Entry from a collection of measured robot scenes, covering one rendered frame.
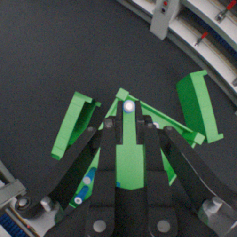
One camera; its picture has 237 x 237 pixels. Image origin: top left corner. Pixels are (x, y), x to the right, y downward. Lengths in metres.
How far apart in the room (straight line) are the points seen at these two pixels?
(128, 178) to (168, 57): 0.68
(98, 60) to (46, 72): 0.33
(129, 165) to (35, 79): 0.78
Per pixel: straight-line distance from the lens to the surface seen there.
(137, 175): 0.38
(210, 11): 0.63
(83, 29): 0.96
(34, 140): 0.95
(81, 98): 0.59
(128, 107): 0.20
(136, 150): 0.36
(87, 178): 0.33
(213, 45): 0.80
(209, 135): 0.65
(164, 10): 0.73
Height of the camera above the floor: 0.75
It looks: 86 degrees down
